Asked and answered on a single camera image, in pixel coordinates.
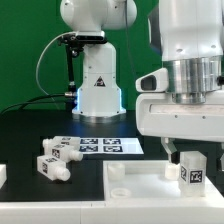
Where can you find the white sheet with markers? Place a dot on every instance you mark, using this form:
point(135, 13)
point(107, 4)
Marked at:
point(111, 146)

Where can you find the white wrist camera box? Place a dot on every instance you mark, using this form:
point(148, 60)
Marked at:
point(157, 81)

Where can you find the white fence left wall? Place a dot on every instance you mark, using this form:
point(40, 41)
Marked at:
point(3, 175)

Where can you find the white fence front wall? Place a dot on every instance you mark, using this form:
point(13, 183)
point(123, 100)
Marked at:
point(148, 211)

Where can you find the white square tabletop tray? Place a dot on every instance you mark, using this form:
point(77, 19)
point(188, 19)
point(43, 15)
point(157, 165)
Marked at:
point(145, 180)

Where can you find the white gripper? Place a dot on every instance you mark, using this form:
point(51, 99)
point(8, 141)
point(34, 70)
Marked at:
point(157, 115)

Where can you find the white fence wall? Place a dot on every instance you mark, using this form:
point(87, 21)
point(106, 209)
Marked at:
point(148, 211)
point(3, 175)

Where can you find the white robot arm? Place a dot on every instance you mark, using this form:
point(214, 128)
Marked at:
point(182, 97)

